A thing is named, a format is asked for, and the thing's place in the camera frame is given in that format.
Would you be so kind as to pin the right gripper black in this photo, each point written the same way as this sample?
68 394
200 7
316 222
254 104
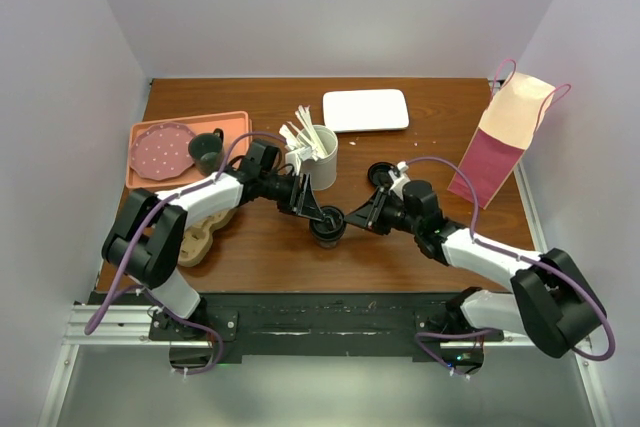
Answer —
369 216

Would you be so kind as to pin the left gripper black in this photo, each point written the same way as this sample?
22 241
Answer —
306 206

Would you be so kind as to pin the black coffee cup lid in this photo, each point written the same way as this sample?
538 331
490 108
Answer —
331 226

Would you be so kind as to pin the pink paper gift bag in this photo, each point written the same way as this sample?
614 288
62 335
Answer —
505 131

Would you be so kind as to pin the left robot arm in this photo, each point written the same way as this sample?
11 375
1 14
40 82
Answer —
145 240

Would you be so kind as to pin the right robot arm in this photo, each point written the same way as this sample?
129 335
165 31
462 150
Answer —
547 298

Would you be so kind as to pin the white cylindrical holder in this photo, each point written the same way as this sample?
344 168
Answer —
323 172

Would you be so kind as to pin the white paper stir sticks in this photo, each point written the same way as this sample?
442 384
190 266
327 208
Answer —
304 134

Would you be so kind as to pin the white rectangular plate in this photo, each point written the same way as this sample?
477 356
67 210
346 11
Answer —
365 110

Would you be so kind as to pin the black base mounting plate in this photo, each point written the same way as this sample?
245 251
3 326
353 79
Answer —
355 324

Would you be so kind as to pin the pink plastic tray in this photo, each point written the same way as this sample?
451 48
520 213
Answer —
233 124

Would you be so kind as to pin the cardboard cup carrier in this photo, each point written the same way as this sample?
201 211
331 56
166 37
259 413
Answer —
198 238

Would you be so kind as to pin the dark green mug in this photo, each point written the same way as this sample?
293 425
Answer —
207 151

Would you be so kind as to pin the pink dotted plate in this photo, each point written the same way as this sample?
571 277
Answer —
160 152

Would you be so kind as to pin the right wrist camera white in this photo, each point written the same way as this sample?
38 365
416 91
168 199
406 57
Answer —
399 178

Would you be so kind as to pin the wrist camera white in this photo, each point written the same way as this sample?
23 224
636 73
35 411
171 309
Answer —
297 157
399 178

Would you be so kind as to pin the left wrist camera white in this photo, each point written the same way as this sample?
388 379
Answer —
297 157

